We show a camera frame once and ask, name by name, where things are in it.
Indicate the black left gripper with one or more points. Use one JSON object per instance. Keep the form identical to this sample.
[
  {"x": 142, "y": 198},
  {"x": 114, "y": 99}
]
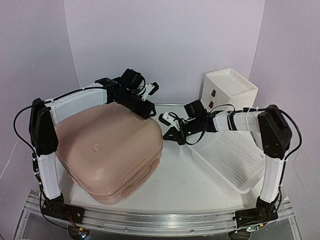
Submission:
[{"x": 145, "y": 113}]

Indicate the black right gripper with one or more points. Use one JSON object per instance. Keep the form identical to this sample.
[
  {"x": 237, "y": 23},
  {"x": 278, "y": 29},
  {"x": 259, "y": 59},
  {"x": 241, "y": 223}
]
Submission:
[{"x": 176, "y": 136}]

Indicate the pink hard-shell suitcase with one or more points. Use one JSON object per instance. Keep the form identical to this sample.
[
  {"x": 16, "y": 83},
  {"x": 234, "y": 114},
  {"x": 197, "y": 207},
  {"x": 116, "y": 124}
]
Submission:
[{"x": 109, "y": 151}]

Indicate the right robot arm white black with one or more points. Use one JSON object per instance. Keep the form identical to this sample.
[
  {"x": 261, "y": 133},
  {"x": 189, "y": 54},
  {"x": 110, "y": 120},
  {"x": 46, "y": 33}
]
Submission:
[{"x": 275, "y": 139}]

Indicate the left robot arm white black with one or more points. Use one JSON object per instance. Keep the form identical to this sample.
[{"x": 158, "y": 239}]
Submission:
[{"x": 46, "y": 114}]

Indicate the white perforated plastic basket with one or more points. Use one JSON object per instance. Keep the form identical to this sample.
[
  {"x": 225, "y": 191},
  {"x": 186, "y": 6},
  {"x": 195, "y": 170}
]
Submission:
[{"x": 230, "y": 158}]

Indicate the white three-drawer storage cabinet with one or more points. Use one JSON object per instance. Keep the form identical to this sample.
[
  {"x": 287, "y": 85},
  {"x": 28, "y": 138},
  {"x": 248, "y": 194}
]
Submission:
[{"x": 226, "y": 90}]

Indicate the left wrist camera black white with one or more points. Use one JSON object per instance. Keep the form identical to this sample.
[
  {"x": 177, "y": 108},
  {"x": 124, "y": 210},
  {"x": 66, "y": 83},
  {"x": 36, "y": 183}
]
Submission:
[{"x": 136, "y": 83}]

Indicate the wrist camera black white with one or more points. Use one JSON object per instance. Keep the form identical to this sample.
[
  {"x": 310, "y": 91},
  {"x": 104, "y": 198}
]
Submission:
[
  {"x": 170, "y": 111},
  {"x": 136, "y": 83}
]

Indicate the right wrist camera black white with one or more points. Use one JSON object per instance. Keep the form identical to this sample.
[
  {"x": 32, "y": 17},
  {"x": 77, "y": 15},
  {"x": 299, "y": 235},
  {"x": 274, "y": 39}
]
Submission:
[{"x": 170, "y": 111}]

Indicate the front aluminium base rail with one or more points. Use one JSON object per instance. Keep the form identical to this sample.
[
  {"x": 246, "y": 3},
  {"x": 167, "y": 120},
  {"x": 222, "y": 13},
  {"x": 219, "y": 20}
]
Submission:
[{"x": 152, "y": 224}]

